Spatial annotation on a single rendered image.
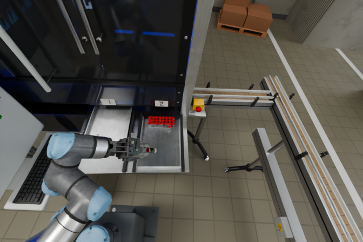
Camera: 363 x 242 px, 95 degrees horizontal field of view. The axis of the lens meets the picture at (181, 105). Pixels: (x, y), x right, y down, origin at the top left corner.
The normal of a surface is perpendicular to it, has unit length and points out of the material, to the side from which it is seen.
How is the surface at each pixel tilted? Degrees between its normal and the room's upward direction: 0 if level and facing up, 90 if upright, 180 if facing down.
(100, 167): 0
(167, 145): 0
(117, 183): 0
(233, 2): 90
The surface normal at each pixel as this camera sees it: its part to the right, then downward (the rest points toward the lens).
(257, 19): -0.26, 0.76
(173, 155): 0.09, -0.59
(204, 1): 0.03, 0.80
